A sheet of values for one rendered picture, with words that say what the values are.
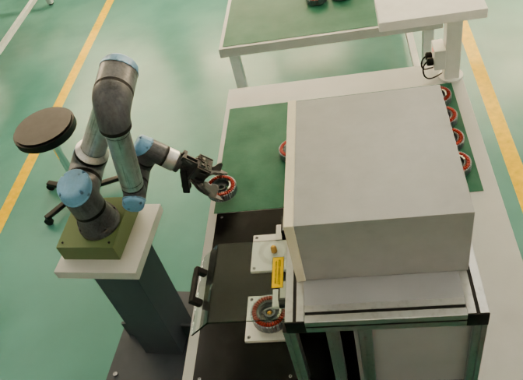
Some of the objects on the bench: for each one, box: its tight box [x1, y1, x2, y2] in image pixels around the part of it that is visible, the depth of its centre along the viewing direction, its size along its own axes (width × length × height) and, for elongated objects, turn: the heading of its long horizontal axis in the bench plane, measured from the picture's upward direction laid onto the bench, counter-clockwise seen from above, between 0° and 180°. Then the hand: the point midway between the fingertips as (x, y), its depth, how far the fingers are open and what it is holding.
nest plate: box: [244, 322, 286, 343], centre depth 166 cm, size 15×15×1 cm
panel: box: [353, 330, 365, 380], centre depth 160 cm, size 1×66×30 cm, turn 7°
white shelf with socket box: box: [372, 0, 488, 83], centre depth 213 cm, size 35×37×46 cm
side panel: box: [358, 325, 488, 380], centre depth 136 cm, size 28×3×32 cm, turn 97°
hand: (223, 188), depth 203 cm, fingers closed on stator, 13 cm apart
